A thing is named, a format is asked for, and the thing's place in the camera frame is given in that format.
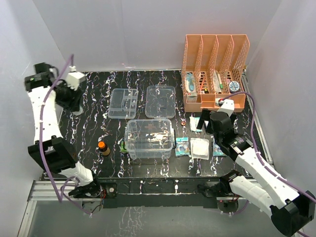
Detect white teal dressing packet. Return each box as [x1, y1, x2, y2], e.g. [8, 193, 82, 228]
[190, 116, 202, 132]

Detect white gauze pad packet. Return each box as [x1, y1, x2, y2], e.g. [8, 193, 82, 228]
[190, 138, 210, 160]

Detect brown orange-capped bottle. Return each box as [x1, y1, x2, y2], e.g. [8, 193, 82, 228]
[98, 141, 111, 156]

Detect clear plastic medicine box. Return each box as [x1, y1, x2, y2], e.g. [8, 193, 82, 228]
[124, 118, 175, 159]

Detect green sachet packet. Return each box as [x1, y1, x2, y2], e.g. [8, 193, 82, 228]
[120, 141, 127, 154]

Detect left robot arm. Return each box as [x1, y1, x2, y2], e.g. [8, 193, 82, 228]
[24, 62, 102, 198]

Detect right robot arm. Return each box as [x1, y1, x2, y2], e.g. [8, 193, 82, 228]
[197, 109, 316, 237]

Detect blue white stapler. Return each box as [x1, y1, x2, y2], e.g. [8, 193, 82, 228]
[215, 98, 229, 107]

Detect grey staples box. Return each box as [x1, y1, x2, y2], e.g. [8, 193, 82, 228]
[186, 92, 198, 103]

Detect teal tape packet right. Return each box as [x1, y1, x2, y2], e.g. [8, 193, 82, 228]
[212, 141, 226, 157]

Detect teal tape packet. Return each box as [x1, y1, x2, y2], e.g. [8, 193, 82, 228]
[175, 137, 190, 157]
[212, 141, 226, 157]

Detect teal tape packet left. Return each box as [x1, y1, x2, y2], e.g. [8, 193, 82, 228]
[175, 137, 190, 157]

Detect white marker pen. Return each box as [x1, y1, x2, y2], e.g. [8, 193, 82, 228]
[215, 71, 223, 94]

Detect round blue patterned tin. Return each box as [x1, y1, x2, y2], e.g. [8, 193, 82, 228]
[228, 80, 241, 94]

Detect clear plastic box lid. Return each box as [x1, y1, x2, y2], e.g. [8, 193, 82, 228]
[145, 84, 176, 119]

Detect peach plastic desk organizer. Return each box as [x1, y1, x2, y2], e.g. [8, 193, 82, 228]
[181, 35, 250, 113]

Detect clear divider tray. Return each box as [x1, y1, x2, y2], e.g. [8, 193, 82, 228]
[108, 88, 138, 119]

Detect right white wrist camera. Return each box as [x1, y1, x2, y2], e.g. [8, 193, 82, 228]
[218, 99, 235, 117]

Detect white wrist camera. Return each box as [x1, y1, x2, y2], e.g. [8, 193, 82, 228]
[65, 66, 86, 90]
[218, 99, 235, 117]

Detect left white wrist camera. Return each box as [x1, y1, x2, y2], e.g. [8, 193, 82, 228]
[65, 66, 86, 90]

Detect aluminium frame rail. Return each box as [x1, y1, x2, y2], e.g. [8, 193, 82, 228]
[17, 180, 307, 237]

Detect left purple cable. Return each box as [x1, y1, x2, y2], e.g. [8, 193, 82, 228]
[39, 53, 104, 218]

